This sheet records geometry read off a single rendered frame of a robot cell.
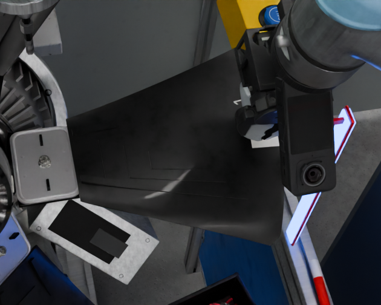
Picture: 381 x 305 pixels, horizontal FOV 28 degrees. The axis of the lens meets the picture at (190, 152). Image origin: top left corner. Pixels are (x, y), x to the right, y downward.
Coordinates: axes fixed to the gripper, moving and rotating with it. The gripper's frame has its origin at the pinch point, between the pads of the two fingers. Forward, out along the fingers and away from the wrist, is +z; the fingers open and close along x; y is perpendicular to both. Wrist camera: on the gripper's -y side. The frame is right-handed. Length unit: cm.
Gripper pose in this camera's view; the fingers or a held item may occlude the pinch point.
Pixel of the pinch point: (260, 137)
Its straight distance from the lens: 83.3
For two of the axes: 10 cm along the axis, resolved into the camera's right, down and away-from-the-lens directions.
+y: -1.9, -9.6, 2.2
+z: -1.7, 2.5, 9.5
